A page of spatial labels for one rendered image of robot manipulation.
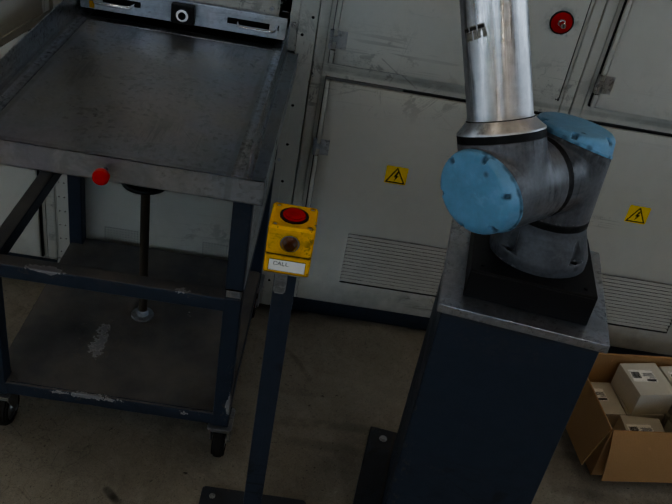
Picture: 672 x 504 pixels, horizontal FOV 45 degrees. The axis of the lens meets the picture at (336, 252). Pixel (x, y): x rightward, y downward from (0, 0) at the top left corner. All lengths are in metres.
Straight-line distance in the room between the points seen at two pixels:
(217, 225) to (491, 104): 1.30
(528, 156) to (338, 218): 1.12
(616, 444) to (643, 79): 0.95
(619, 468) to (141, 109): 1.52
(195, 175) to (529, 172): 0.64
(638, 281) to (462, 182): 1.33
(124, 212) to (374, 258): 0.76
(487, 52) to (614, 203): 1.17
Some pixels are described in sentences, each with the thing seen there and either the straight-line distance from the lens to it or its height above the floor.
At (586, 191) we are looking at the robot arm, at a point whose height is 0.99.
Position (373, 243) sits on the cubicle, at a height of 0.31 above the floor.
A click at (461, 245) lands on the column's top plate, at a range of 1.71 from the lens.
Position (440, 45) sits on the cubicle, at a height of 0.94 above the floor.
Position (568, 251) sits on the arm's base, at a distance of 1.58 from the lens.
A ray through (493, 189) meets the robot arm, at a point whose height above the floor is 1.03.
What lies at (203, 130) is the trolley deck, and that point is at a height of 0.85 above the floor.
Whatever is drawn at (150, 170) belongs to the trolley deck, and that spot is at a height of 0.83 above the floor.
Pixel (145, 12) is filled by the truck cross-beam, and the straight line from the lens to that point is 2.28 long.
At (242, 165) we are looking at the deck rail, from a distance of 1.64.
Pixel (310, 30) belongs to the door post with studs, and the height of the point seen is 0.91.
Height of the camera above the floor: 1.65
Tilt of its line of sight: 34 degrees down
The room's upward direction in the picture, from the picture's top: 11 degrees clockwise
